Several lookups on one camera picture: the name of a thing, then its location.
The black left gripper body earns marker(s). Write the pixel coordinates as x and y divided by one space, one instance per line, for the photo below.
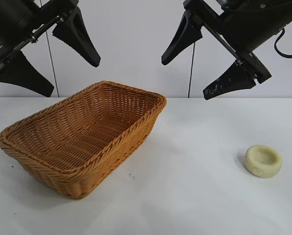
16 22

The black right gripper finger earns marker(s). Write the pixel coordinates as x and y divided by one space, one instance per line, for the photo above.
185 36
231 80

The tan woven wicker basket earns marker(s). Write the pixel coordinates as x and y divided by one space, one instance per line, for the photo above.
87 127

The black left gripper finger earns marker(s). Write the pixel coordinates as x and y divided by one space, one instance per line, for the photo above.
77 39
26 76

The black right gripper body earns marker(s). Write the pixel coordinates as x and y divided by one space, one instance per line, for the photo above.
246 27

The pale yellow egg yolk pastry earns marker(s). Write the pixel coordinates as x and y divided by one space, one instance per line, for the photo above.
263 159

